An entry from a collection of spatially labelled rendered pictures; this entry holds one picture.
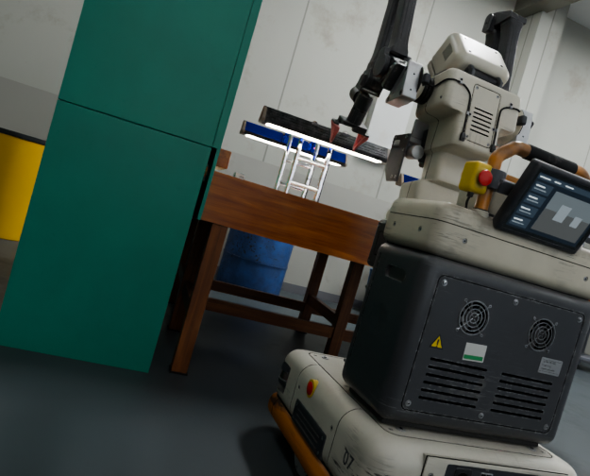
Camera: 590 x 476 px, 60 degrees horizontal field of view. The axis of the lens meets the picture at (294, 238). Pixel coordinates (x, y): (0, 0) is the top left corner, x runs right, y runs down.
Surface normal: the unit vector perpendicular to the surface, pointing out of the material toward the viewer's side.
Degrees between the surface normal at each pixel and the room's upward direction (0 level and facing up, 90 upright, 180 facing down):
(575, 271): 90
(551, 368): 90
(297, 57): 90
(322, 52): 90
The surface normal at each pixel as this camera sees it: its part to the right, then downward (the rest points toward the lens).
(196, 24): 0.25, 0.11
